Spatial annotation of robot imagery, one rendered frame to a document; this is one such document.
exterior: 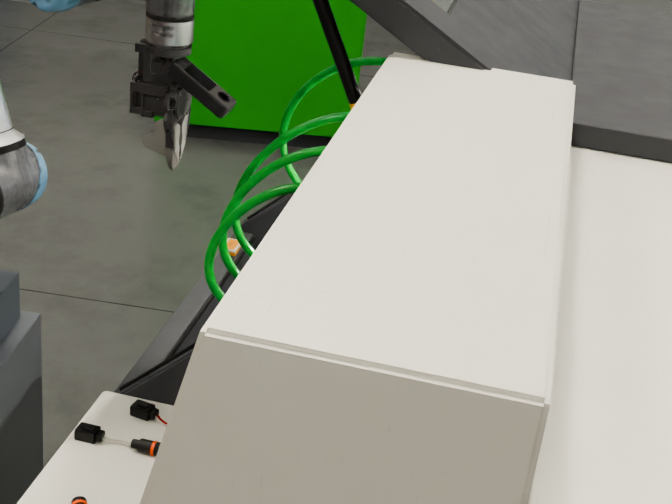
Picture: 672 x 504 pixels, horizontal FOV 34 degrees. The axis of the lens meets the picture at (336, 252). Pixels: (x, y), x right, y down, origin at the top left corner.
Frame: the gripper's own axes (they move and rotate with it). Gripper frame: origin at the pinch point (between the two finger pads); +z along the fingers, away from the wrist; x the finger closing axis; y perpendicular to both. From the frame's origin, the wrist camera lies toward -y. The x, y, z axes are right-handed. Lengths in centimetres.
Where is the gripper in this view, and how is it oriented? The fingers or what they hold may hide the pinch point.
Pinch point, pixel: (176, 162)
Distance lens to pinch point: 184.5
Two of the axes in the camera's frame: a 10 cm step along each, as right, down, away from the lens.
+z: -1.0, 8.9, 4.4
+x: -2.2, 4.1, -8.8
